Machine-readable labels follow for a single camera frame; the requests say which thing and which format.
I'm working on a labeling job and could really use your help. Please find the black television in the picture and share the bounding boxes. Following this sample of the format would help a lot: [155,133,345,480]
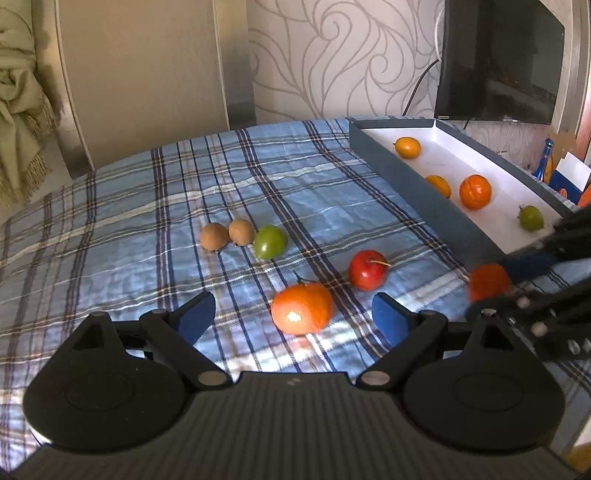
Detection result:
[435,0,565,125]

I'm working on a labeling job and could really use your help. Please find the green round fruit on cloth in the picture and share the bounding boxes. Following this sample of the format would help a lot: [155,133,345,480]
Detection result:
[253,225,288,260]

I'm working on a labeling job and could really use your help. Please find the beige radiator panel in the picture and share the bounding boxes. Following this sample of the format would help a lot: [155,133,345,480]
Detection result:
[32,1,256,178]

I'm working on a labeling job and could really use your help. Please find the brown kiwi left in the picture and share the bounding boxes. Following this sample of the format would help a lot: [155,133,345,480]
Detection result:
[199,222,229,252]

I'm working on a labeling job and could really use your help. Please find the green fruit in tray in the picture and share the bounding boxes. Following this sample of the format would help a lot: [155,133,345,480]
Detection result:
[518,205,545,232]

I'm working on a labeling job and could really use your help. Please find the large orange with stem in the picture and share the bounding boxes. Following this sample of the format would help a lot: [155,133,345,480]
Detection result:
[270,272,335,336]

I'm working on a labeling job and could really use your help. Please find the small orange tangerine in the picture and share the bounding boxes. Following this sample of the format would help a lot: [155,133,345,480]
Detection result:
[425,175,452,199]

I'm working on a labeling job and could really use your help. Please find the orange fruit in tray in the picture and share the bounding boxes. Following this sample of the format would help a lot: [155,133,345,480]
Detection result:
[394,137,422,159]

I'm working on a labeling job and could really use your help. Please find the green fringed curtain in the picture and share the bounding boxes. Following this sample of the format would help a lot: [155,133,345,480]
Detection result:
[1,1,55,207]

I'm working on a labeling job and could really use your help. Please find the white tray with grey rim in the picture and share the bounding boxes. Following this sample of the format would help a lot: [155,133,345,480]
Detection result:
[349,118,573,269]

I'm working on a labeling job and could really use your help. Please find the brown kiwi right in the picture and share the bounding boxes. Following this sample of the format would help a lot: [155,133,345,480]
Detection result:
[228,218,256,247]

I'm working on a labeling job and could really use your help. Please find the blue bottle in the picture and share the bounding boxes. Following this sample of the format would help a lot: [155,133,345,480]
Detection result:
[533,138,554,181]

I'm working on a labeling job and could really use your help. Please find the brown kiwi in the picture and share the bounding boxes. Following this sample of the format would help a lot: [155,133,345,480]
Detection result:
[199,222,229,252]
[228,218,256,247]

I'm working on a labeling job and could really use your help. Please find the black cable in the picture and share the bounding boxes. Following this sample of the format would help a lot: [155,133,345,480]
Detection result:
[400,57,442,117]

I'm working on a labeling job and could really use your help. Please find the red apple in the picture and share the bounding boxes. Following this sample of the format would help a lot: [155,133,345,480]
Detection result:
[349,250,391,291]
[468,264,513,303]

